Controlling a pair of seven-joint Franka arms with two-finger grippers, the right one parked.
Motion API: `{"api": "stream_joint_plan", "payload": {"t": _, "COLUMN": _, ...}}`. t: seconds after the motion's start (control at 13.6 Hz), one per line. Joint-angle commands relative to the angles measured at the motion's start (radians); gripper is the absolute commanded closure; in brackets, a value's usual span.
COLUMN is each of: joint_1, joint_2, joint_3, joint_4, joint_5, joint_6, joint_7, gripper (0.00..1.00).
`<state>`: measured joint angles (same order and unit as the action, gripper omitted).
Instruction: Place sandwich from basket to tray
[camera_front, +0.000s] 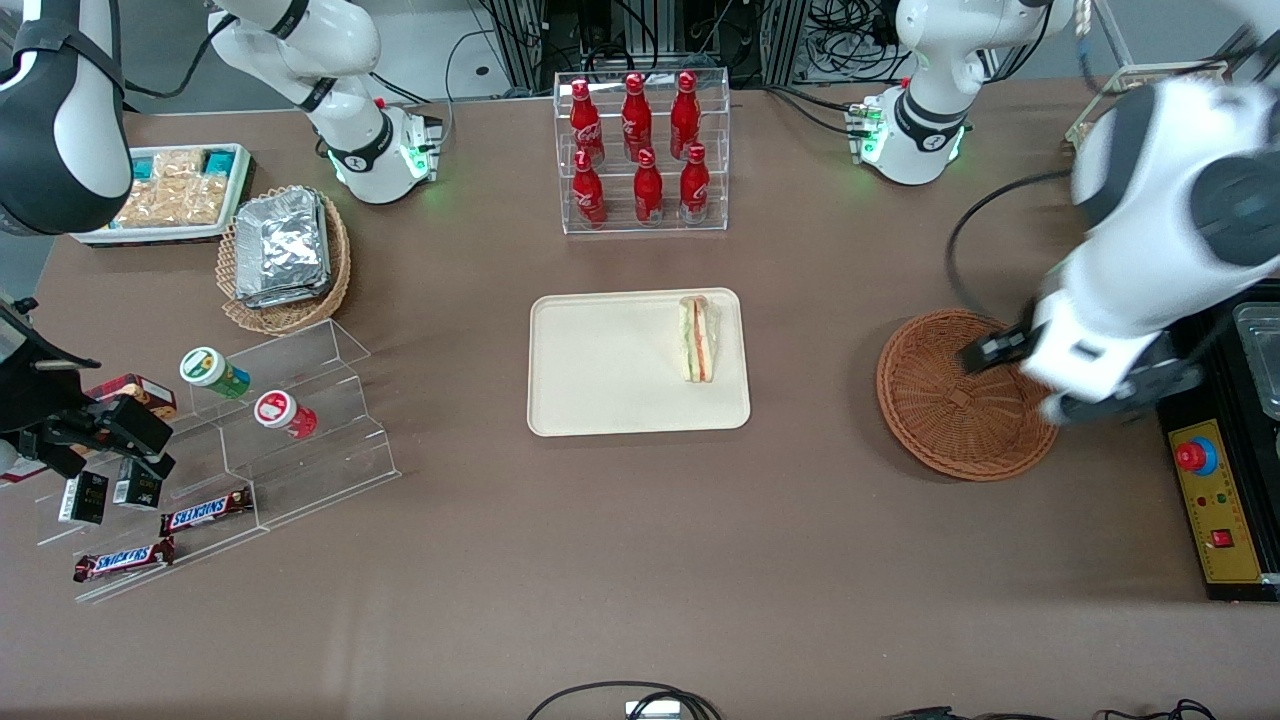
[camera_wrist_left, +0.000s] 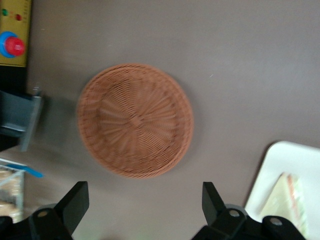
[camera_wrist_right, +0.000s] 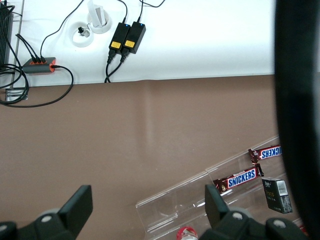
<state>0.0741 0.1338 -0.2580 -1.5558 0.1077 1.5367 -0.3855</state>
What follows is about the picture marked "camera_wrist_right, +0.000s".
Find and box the grey metal rail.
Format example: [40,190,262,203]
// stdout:
[12,0,26,89]

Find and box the grey and orange USB hub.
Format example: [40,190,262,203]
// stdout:
[21,56,58,75]

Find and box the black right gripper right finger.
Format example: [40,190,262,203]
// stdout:
[199,183,310,240]

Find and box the thin black adapter cable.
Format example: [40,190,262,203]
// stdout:
[116,0,129,25]
[137,0,167,24]

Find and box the silver metal bracket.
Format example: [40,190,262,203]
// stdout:
[4,87,29,102]

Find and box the small black box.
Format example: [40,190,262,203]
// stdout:
[260,175,294,214]

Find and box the white paper strip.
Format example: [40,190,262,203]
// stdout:
[85,0,106,29]

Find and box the red can with white lid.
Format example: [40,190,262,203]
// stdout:
[176,225,200,240]

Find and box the thick black mains cable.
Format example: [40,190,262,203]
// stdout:
[105,49,130,84]
[104,48,119,84]

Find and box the black power adapter yellow label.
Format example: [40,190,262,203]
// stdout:
[121,20,147,55]
[108,21,132,52]

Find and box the Snickers chocolate bar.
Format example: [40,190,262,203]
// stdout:
[247,144,284,166]
[212,163,265,197]

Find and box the long black hub cable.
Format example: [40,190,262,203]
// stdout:
[0,64,75,109]

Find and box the black looped cable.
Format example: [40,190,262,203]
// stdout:
[0,63,31,104]

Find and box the small black clip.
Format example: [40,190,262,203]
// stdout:
[77,25,92,39]

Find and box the thin black hub cable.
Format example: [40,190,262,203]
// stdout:
[40,0,85,59]

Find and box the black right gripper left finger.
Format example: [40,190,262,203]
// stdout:
[0,184,94,240]

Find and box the clear acrylic stepped stand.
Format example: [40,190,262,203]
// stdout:
[134,134,305,240]

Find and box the black USB plug cable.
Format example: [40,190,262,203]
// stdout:
[15,32,37,64]
[27,44,47,64]
[22,39,42,64]

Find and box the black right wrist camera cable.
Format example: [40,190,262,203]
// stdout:
[274,0,320,239]

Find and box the brown table cover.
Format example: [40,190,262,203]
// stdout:
[0,74,279,240]

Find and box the black ribbed device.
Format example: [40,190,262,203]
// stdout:
[0,4,14,67]

